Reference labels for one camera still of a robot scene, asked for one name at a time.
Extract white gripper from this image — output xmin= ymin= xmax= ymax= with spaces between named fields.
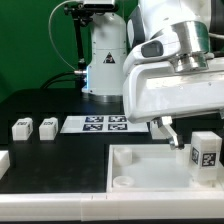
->
xmin=123 ymin=36 xmax=224 ymax=150

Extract white square tabletop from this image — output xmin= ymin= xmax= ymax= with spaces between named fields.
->
xmin=106 ymin=144 xmax=224 ymax=192

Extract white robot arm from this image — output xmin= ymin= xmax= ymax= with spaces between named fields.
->
xmin=84 ymin=0 xmax=224 ymax=123

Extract white sheet with markers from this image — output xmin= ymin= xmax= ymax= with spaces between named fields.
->
xmin=61 ymin=115 xmax=148 ymax=134

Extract white left fence piece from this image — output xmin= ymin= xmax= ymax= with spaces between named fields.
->
xmin=0 ymin=151 xmax=10 ymax=180

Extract white front fence rail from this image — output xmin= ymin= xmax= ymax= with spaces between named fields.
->
xmin=0 ymin=191 xmax=224 ymax=222

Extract black cables at base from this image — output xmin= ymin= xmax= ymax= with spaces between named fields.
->
xmin=39 ymin=70 xmax=88 ymax=90

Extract black camera stand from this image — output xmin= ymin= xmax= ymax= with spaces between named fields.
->
xmin=64 ymin=3 xmax=93 ymax=77

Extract grey camera on stand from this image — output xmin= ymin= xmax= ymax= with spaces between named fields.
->
xmin=83 ymin=0 xmax=116 ymax=9

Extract grey cable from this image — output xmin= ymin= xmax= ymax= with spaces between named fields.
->
xmin=48 ymin=0 xmax=84 ymax=73

